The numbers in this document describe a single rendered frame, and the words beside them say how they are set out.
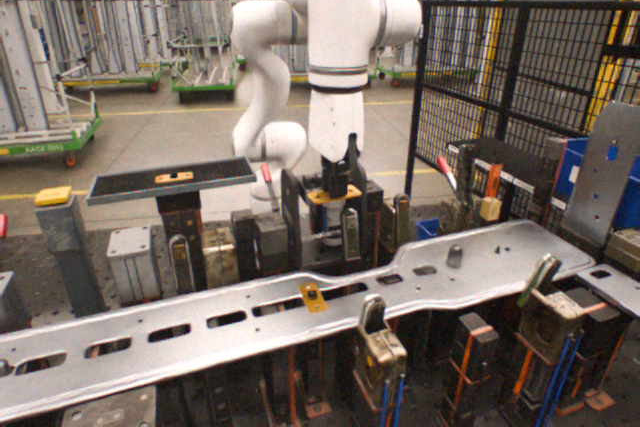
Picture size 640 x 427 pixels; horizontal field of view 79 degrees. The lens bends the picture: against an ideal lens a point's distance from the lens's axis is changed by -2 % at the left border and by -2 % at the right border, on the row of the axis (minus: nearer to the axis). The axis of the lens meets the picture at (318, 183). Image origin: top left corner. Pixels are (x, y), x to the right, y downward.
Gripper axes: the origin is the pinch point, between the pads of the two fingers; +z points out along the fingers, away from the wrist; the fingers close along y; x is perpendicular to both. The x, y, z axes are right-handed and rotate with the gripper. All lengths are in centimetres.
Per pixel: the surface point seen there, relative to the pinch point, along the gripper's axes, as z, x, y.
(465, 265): 27.6, 34.0, -0.3
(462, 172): 12.6, 44.2, -15.8
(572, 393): 51, 49, 22
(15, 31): 4, -126, -434
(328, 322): 27.7, -1.7, 2.3
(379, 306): 18.4, 3.2, 10.8
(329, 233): 25.7, 10.4, -22.2
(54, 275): 59, -64, -82
